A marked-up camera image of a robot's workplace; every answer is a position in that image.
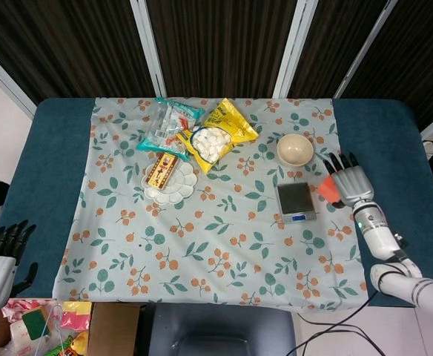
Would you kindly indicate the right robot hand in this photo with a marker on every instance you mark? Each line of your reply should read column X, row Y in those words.
column 353, row 185

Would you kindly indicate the orange-red blurry plastic object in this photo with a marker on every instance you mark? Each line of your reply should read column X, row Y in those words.
column 327, row 189

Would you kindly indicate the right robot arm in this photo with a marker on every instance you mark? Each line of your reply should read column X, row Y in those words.
column 383, row 237

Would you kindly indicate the digital kitchen scale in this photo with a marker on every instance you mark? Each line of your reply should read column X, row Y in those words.
column 294, row 196

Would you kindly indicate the pink white plastic bag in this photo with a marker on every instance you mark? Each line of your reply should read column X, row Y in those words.
column 14, row 308

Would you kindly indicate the green sponge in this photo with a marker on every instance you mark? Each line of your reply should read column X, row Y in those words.
column 32, row 325

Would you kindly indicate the beige bowl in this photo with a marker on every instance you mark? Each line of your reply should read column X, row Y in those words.
column 295, row 149

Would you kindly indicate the pink yellow packet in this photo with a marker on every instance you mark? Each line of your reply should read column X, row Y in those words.
column 75, row 315

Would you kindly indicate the blue table cover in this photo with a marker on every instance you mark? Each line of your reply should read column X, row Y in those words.
column 53, row 185

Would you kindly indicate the yellow toy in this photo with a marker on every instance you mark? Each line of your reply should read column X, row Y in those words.
column 80, row 343

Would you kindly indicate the brown cardboard box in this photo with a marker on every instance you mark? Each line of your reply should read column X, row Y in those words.
column 112, row 330

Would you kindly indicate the yellow marshmallow bag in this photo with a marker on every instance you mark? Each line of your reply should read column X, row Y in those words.
column 231, row 122

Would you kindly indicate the floral print tablecloth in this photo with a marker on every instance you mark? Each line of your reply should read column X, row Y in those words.
column 216, row 241

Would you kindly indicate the white flower-shaped plate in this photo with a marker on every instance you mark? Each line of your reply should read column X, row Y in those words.
column 181, row 181

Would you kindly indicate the red yellow small box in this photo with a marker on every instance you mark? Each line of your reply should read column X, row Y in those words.
column 161, row 171

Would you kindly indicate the teal clear snack bag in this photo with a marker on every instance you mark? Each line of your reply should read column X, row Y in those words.
column 164, row 118

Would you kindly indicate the dark slatted partition screen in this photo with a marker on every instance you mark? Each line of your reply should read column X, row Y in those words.
column 90, row 48

